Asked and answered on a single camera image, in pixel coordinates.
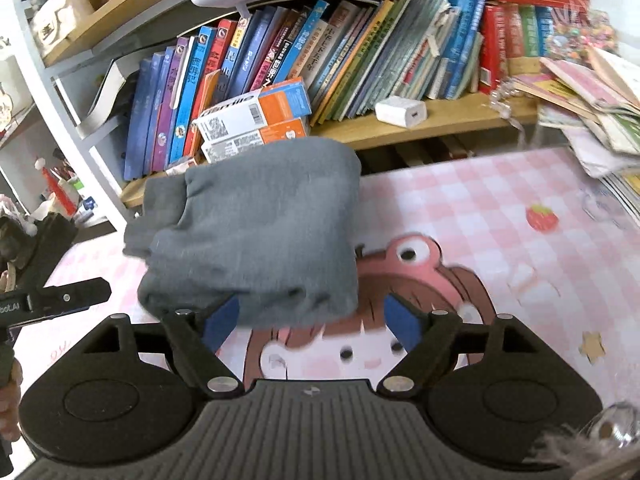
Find small white flat box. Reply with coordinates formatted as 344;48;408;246
164;156;199;177

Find cream handbag with beads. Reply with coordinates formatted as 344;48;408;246
29;0;97;59

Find person's left hand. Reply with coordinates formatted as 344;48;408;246
0;361;24;442

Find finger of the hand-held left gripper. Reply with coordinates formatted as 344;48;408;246
27;278;112;322

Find grey furry pompom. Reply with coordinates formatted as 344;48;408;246
537;425;640;480

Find row of colourful books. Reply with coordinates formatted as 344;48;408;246
122;0;592;182

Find white wooden bookshelf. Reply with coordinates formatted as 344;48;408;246
0;0;601;231

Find orange and white box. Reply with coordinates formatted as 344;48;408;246
192;78;312;142
200;117;310;165

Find grey pants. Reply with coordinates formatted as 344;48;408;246
122;138;362;329

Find thick grey-edged book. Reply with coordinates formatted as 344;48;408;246
75;57;142;141

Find dark bag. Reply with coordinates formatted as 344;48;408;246
0;212;79;292

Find white power adapter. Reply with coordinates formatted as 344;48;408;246
374;96;427;130

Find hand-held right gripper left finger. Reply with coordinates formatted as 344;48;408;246
82;296;246;401

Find pile of paper booklets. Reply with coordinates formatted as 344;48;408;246
510;45;640;213

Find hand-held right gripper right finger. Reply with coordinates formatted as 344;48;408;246
376;294;543;401

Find shiny metal ring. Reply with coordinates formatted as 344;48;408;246
584;402;640;452

